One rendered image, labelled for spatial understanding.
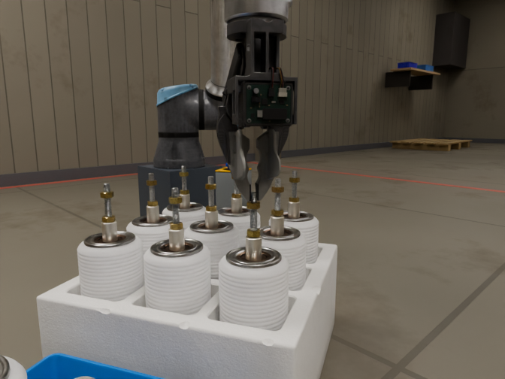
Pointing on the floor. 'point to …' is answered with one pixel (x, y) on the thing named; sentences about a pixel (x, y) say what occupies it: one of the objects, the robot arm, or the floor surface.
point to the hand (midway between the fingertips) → (252, 189)
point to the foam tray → (194, 332)
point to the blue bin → (79, 369)
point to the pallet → (430, 144)
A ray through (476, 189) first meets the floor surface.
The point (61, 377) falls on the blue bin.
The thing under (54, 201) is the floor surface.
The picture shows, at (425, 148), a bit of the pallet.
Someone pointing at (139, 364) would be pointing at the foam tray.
